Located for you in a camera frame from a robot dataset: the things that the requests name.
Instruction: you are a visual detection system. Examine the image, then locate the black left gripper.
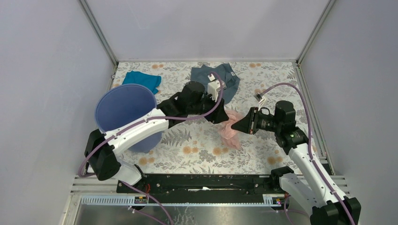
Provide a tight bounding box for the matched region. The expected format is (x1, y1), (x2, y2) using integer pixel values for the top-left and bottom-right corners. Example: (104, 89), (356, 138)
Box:
(187, 90), (229, 124)

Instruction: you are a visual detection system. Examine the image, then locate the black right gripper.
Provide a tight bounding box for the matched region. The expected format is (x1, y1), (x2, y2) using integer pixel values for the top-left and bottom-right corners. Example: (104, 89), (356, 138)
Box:
(230, 107), (281, 135)

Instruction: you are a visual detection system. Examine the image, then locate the pink plastic trash bag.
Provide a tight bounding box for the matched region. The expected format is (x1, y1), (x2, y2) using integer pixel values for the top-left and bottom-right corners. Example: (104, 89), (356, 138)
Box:
(218, 110), (243, 150)

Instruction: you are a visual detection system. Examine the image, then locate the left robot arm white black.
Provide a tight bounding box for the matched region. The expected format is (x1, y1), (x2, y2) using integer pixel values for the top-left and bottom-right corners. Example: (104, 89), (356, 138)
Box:
(78, 80), (229, 193)

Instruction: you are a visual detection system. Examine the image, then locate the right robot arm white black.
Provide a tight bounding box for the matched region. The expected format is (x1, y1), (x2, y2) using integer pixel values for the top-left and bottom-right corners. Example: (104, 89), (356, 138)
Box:
(231, 100), (361, 225)

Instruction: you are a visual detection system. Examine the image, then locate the blue plastic trash bin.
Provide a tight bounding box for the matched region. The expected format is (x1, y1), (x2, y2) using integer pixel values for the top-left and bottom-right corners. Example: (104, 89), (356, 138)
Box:
(94, 83), (163, 154)

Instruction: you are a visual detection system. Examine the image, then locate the floral tablecloth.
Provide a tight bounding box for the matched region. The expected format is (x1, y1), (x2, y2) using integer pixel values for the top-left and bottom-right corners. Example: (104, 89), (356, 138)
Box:
(112, 62), (307, 174)

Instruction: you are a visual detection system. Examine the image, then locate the grey-blue shirt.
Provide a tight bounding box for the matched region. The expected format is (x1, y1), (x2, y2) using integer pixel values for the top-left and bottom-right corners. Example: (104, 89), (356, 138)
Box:
(191, 63), (240, 104)

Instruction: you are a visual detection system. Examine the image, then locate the teal cloth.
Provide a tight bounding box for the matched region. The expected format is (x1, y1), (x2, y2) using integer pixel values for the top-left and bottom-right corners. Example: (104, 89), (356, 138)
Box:
(122, 71), (161, 95)

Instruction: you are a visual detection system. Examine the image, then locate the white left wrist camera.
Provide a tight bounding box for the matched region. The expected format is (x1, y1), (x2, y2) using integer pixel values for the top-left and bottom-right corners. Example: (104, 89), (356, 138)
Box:
(207, 80), (225, 102)

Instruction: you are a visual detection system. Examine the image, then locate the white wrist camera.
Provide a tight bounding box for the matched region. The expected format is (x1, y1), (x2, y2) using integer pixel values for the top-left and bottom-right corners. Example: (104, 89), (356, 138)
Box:
(207, 80), (225, 102)
(254, 93), (267, 109)

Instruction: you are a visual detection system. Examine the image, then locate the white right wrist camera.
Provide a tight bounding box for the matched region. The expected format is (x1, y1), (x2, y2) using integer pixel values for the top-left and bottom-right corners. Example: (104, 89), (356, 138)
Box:
(254, 93), (267, 109)

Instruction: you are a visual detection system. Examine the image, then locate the white slotted cable duct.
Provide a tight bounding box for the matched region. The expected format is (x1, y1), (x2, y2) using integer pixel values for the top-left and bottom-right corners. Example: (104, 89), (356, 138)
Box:
(81, 194), (283, 207)

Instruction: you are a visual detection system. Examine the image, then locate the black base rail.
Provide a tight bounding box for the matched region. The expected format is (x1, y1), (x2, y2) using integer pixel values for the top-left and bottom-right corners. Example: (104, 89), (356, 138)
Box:
(134, 174), (285, 199)

